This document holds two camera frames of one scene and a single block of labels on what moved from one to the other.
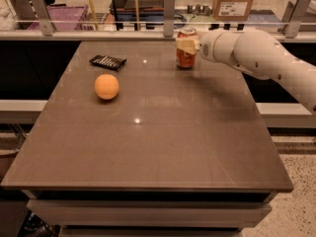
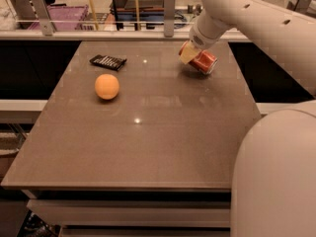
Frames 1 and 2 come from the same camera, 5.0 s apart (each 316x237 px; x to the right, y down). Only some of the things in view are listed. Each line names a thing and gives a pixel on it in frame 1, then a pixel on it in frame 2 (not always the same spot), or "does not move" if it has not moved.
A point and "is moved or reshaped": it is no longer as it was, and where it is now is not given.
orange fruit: [107, 87] does not move
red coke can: [186, 59] is moved or reshaped
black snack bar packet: [110, 62] does not move
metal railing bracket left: [38, 1] does not move
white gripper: [206, 47] -> [201, 39]
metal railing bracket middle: [169, 13] does not move
